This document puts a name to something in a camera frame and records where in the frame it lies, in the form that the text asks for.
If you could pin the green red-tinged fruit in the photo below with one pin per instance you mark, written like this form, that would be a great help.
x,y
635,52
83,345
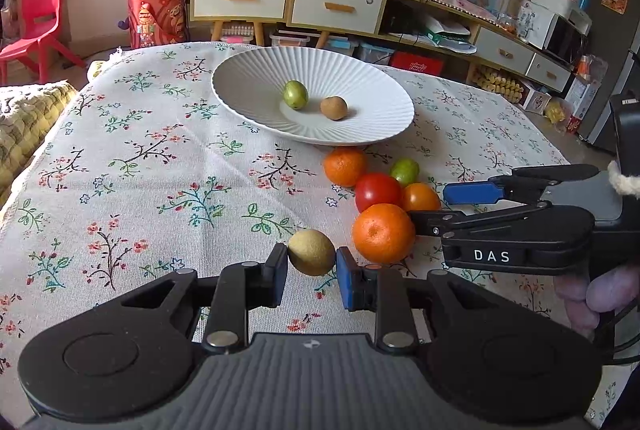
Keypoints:
x,y
295,95

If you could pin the beige woolly cuff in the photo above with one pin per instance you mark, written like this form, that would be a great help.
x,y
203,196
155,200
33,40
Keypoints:
x,y
624,180

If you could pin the clear storage box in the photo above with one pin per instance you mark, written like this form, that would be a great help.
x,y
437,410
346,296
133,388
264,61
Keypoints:
x,y
341,45
290,39
375,54

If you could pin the small orange tomato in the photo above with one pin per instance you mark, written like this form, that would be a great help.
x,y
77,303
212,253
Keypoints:
x,y
421,197

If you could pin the white and green papers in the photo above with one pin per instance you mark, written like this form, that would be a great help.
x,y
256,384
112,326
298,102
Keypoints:
x,y
447,30

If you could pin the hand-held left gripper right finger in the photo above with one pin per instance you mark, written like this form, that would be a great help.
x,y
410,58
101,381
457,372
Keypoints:
x,y
345,282

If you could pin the red and white carton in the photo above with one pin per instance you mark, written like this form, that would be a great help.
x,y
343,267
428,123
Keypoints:
x,y
585,95

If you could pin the floral tablecloth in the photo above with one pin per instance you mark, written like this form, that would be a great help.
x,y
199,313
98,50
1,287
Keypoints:
x,y
150,210

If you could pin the low wooden cabinet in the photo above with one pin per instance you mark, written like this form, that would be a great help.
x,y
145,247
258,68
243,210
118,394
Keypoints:
x,y
340,5

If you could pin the person's right hand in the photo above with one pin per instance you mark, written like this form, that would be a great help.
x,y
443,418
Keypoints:
x,y
610,290

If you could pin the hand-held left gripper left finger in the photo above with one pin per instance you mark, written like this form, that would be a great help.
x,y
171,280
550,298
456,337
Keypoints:
x,y
276,277

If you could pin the red plastic chair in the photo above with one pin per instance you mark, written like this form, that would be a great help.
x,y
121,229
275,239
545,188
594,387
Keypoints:
x,y
45,5

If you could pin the dark grey refrigerator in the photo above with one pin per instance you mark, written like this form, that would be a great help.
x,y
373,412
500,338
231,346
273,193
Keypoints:
x,y
607,60

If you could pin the large orange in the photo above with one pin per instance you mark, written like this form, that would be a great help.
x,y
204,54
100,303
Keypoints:
x,y
383,233

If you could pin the black device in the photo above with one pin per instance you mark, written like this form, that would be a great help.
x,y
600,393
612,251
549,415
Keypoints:
x,y
405,18

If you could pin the red tomato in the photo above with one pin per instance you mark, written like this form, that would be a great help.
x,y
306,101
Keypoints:
x,y
378,192

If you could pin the red flat box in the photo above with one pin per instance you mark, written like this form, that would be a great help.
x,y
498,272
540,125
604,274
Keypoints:
x,y
417,63

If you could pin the yellow quilted blanket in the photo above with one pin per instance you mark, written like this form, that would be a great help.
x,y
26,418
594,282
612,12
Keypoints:
x,y
25,125

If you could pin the yellow lemon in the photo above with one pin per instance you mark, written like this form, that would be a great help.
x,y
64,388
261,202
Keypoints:
x,y
311,252

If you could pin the white ribbed plate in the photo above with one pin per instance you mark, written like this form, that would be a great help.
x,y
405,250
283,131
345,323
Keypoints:
x,y
260,90

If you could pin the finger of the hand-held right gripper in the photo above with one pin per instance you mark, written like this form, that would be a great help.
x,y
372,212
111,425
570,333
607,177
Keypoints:
x,y
470,192
435,222

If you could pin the red printed bin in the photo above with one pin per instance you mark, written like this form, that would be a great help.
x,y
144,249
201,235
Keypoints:
x,y
157,18

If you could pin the green lime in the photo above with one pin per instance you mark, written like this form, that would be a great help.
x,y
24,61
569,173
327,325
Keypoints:
x,y
405,170

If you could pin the row of yellow toys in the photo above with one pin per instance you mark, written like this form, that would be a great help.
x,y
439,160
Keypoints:
x,y
497,83

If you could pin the small orange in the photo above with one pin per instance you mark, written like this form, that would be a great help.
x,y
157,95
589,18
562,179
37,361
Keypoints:
x,y
345,167

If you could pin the brown kiwi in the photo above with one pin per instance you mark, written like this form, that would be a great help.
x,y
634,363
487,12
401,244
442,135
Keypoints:
x,y
334,107

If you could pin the white microwave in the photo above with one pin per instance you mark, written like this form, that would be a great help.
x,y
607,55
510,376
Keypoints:
x,y
555,33

